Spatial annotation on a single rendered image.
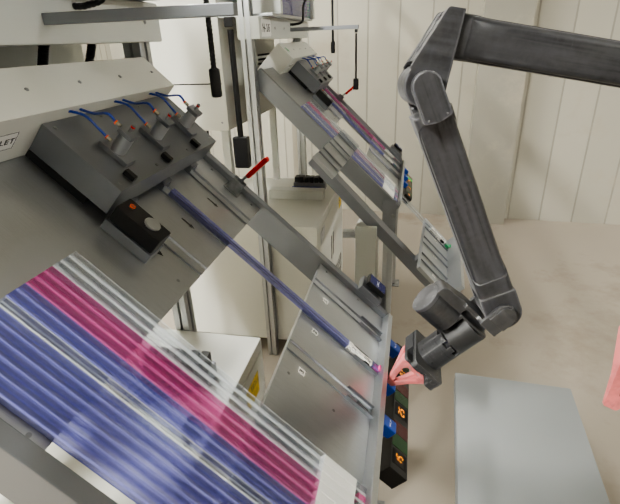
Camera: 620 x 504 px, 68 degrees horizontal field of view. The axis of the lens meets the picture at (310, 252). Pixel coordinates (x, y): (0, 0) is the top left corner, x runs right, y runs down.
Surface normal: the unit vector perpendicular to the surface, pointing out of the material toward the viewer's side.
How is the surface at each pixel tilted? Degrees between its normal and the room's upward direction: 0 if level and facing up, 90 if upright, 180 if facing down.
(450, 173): 88
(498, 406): 0
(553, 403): 0
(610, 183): 90
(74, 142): 43
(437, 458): 0
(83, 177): 90
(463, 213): 88
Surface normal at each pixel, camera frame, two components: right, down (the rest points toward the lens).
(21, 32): 0.98, 0.05
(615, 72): -0.06, 0.42
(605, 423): -0.04, -0.91
